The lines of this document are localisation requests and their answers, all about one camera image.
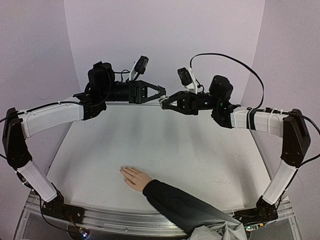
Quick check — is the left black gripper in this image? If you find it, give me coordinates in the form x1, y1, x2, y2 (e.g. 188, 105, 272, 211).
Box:
101, 79, 168, 104

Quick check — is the clear nail polish bottle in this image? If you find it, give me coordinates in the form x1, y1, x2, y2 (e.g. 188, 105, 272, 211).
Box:
159, 96, 171, 110

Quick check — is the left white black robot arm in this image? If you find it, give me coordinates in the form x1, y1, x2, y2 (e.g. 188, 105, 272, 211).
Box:
2, 56, 166, 219

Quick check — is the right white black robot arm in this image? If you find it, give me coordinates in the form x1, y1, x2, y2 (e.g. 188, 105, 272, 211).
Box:
159, 75, 311, 226

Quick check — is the black sleeved forearm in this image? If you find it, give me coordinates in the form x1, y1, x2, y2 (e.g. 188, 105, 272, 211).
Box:
142, 179, 242, 234

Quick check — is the mannequin hand on table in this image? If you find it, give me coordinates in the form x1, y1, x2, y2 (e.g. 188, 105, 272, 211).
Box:
120, 166, 153, 192

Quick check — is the grey fabric garment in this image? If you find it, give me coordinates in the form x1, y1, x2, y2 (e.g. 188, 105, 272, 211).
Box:
187, 222, 248, 240

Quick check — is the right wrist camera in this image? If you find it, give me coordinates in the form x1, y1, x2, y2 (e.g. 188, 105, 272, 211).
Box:
177, 67, 200, 94

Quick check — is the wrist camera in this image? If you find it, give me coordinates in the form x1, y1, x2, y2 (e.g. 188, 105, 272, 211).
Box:
128, 55, 149, 82
177, 67, 200, 94

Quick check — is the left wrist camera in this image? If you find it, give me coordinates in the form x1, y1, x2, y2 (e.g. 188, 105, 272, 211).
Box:
128, 55, 149, 82

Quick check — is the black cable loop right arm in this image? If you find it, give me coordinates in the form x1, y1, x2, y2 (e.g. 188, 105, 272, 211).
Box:
189, 52, 265, 110

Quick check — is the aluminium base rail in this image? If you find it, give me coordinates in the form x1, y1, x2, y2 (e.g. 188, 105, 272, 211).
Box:
21, 193, 296, 237

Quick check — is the left arm base cable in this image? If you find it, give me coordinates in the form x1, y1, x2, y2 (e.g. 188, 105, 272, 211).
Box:
39, 199, 73, 232

